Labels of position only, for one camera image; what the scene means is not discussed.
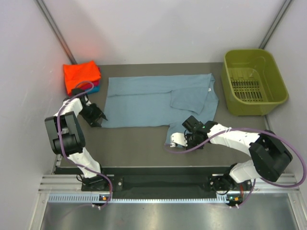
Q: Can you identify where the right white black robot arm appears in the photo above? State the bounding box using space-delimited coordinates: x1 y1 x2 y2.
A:
182 115 293 191

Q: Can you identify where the perforated cable duct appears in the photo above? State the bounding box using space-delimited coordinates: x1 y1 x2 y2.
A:
48 194 240 204

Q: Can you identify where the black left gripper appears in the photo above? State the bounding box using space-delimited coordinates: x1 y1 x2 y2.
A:
79 102 106 127

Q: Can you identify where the grey blue t shirt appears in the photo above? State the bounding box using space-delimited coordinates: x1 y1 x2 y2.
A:
102 73 219 144

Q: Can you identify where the aluminium frame rail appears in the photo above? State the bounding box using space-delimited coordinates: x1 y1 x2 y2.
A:
38 173 300 194

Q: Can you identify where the teal folded t shirt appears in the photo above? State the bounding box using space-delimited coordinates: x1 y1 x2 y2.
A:
88 86 100 94

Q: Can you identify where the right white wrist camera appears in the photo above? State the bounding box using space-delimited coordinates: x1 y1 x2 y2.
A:
170 132 188 148

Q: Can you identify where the purple cable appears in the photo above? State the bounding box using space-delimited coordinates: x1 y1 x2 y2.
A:
164 128 307 208
56 80 113 208

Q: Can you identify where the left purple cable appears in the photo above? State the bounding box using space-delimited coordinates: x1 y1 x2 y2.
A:
56 80 113 208

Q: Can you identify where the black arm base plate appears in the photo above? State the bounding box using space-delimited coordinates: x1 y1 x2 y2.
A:
79 175 251 192

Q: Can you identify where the magenta folded t shirt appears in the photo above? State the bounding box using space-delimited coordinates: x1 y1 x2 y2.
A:
81 67 101 90

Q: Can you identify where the orange folded t shirt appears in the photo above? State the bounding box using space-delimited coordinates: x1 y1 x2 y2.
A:
63 60 99 95

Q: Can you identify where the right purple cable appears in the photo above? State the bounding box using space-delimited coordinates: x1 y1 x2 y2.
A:
164 128 307 208

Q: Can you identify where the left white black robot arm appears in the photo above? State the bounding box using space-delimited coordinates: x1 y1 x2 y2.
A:
45 88 110 191

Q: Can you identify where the olive green plastic basket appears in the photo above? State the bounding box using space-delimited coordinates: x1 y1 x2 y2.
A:
221 49 289 116

